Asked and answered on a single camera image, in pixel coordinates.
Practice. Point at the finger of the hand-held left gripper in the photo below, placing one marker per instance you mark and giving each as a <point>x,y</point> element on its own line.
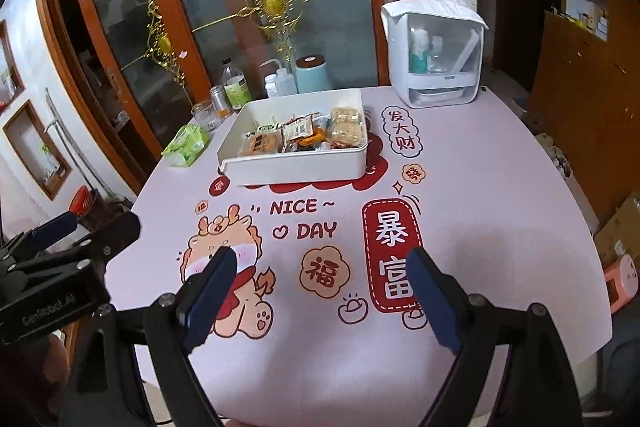
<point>115,234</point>
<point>55,227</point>

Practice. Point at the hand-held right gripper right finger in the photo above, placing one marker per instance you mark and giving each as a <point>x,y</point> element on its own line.
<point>435,302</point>

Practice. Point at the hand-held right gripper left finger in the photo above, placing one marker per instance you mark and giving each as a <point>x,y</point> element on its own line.
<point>210,297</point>

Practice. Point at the white plastic tray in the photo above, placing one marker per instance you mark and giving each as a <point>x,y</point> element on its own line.
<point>300,167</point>

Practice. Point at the yellow cubes snack bag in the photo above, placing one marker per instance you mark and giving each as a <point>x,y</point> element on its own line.
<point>260,143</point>

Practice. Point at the green white snack packet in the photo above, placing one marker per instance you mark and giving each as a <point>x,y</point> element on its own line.
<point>268,128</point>

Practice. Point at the orange white bar packet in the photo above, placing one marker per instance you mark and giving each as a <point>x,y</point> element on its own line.
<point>311,140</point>

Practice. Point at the pale puffed snack bag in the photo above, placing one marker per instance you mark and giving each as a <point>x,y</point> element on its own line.
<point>347,116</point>
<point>347,135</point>

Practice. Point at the dark dates packet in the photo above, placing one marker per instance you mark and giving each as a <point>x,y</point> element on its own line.
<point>297,128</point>

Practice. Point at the red lidded jar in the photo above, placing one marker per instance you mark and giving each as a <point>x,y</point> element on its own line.
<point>80,202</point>

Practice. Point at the green wet wipes pack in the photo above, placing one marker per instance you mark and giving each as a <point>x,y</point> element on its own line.
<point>186,146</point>

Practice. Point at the glass cup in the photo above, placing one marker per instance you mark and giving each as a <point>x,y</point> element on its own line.
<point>205,117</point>

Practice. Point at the metal tin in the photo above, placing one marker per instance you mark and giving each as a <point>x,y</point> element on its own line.
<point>219,101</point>

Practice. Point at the pink plastic container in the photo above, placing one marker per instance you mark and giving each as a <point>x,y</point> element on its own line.
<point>621,282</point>

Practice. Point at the vinegar bottle green label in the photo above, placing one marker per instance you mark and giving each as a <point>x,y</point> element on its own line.
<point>236,89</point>

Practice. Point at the cardboard box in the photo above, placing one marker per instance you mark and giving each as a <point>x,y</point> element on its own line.
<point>617,232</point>

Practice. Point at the small gold door ornament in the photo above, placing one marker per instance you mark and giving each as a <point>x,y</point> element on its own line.
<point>162,42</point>

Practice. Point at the wooden glass door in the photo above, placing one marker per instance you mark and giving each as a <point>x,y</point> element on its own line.
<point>115,32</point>
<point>330,37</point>

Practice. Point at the white pill bottle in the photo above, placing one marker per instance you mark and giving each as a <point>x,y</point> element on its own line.
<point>270,87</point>

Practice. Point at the clear wash bottle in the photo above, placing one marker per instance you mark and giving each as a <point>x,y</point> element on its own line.
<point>286,82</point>

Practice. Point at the light blue jar brown lid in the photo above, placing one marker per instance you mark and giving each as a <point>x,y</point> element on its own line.
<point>312,74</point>

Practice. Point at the white cosmetic organizer box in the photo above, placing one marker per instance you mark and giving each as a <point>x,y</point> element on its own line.
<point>400,57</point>

